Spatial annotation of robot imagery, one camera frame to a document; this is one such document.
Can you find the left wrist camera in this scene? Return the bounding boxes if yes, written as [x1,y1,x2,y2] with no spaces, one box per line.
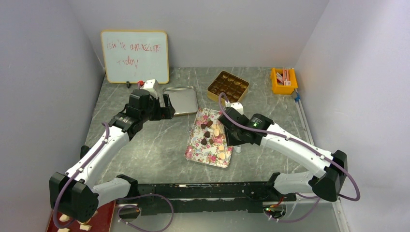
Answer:
[139,79,159,99]

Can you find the gold chocolate tin box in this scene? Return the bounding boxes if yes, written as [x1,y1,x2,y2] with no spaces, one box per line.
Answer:
[207,71,249,102]

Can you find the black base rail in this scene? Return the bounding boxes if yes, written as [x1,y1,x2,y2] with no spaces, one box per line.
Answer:
[117,181,296,216]

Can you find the red tray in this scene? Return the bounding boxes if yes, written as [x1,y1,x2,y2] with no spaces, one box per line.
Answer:
[45,201,116,232]

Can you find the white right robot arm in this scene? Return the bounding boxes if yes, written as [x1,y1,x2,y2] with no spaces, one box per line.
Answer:
[218,107,347,202]

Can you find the dark rectangular chocolate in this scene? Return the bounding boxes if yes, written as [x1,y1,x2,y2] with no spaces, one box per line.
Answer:
[206,120,213,128]

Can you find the silver tin lid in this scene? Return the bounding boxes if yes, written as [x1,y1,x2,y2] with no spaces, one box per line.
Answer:
[163,86,199,116]

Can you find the orange parts bin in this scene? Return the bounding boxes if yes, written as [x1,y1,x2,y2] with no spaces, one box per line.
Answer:
[270,68,298,95]

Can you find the whiteboard with red writing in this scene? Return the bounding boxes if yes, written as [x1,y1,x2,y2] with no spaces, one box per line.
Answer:
[100,30,170,84]

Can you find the floral rectangular tray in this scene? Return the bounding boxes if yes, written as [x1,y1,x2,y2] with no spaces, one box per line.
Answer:
[185,108,234,168]

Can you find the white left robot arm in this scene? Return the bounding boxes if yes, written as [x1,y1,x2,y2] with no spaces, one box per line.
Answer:
[49,89,176,228]

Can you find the metal tongs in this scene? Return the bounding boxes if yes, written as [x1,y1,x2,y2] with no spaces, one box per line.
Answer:
[234,145,242,153]

